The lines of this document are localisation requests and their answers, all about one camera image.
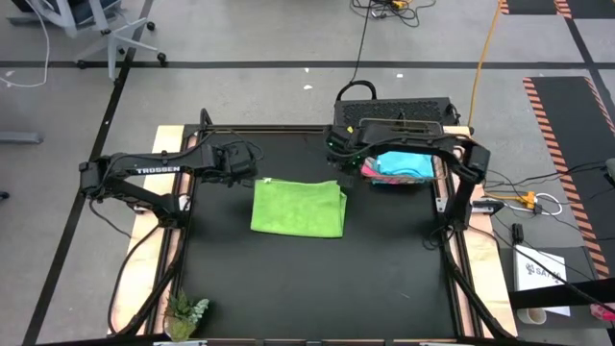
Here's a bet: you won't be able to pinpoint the green microfiber towel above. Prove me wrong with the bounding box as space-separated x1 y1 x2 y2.
250 178 348 239

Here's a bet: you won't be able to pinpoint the beige tape roll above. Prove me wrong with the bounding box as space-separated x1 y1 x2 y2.
516 307 548 326

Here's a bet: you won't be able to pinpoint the light blue microfiber towel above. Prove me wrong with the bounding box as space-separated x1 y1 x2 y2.
373 151 435 180

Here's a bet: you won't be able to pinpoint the grey furniture foot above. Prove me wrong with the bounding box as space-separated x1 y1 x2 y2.
0 130 44 145

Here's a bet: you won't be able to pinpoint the wooden table side board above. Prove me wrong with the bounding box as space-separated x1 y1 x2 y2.
109 125 186 335
441 125 519 337

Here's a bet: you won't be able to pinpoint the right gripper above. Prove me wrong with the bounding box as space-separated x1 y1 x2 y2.
326 123 371 188

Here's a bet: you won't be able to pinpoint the yellow hanging cable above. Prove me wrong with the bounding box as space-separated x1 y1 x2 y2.
468 0 504 127

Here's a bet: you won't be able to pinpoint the black hazard-striped floor mat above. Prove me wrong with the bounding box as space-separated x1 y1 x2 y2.
522 75 615 280
499 0 573 19

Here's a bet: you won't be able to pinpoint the black computer case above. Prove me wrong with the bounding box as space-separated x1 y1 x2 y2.
333 96 460 127

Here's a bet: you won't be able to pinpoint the black cable tangle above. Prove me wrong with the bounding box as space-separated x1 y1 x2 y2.
350 0 438 28

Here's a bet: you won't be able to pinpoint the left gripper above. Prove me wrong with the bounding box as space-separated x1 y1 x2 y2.
210 141 258 188

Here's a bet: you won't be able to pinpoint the white floor cable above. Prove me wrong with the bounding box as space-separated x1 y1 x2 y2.
0 0 52 89

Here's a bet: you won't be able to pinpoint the white label box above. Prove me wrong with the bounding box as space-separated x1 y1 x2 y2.
512 243 572 317

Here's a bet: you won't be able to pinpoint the black floor cables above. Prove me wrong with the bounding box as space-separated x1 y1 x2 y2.
480 161 615 191

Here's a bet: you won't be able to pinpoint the black wire basket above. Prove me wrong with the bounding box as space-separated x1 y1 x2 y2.
357 117 446 186

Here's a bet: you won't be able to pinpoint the yellow power splitter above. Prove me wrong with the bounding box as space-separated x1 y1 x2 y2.
484 190 538 210

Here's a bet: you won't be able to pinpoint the black hanging cable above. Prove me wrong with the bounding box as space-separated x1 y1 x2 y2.
334 0 379 103

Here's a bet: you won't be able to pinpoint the white cable loop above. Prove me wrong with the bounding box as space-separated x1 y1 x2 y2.
504 191 564 217

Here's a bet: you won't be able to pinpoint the pink microfiber towel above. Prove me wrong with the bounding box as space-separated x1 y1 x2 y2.
360 158 414 185

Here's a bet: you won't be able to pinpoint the black aluminium table frame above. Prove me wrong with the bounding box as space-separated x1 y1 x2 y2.
108 108 519 346

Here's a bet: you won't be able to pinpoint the white office chair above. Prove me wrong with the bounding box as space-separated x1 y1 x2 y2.
7 0 168 83

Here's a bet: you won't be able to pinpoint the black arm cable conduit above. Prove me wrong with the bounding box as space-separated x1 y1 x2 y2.
108 225 186 337
434 225 515 340

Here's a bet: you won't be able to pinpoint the small potted green plant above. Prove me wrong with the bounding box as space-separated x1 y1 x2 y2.
162 287 211 342

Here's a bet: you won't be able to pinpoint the pink object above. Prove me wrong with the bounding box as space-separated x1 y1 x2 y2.
589 303 615 322

